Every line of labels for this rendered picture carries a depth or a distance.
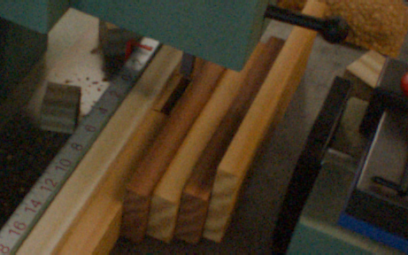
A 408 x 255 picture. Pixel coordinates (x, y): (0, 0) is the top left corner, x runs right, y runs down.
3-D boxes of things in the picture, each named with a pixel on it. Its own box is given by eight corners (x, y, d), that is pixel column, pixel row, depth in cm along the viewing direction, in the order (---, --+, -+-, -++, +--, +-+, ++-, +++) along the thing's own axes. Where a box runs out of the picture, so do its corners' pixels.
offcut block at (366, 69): (334, 98, 74) (345, 67, 72) (359, 80, 77) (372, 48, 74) (365, 121, 73) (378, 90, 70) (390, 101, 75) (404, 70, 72)
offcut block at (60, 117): (80, 110, 83) (81, 86, 80) (74, 135, 81) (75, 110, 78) (48, 104, 83) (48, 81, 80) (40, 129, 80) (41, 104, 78)
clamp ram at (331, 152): (366, 273, 62) (405, 197, 55) (272, 233, 63) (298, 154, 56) (395, 188, 68) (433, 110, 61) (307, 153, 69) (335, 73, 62)
